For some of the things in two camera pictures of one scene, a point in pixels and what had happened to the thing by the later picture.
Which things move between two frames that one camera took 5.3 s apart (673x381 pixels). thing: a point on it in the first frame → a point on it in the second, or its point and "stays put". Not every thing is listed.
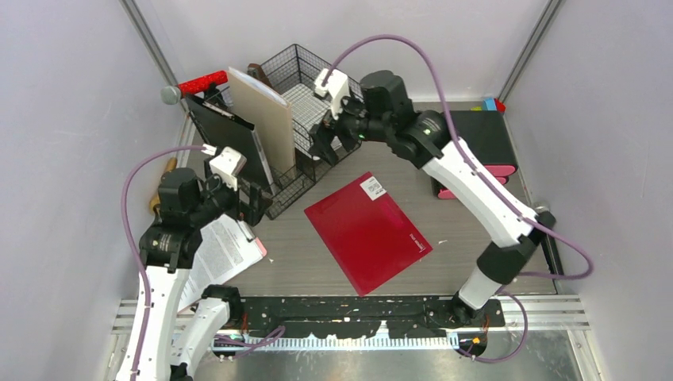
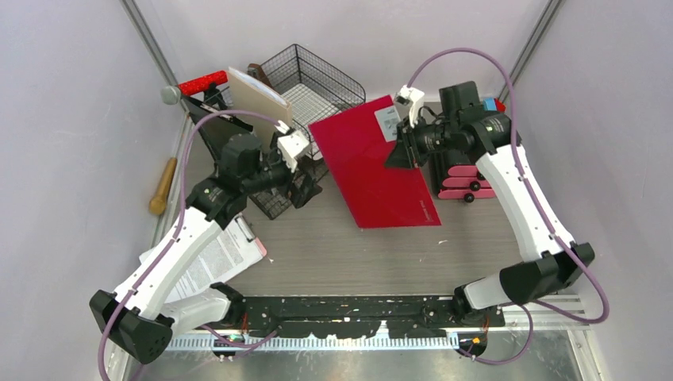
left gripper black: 251,211 → 299,194
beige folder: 269,114 stays put
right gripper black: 323,136 → 406,154
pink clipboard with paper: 225,249 stays put
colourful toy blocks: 490,104 stays put
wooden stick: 171,163 stays put
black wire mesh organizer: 320,97 stays put
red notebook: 367,232 → 356,144
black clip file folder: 223,128 stays put
